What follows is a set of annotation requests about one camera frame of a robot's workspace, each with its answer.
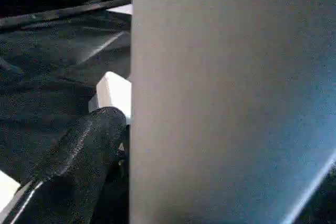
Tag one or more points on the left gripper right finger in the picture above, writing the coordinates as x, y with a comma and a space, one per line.
319, 209

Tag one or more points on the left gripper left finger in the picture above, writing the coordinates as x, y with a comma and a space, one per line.
73, 171

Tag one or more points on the white plastic table leg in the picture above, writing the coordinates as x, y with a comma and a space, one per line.
226, 103

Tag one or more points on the silver metal rod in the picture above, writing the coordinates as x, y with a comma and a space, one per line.
52, 15

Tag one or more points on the white flat board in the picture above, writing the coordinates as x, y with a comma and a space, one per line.
121, 9

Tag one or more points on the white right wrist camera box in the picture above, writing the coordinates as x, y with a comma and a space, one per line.
113, 93

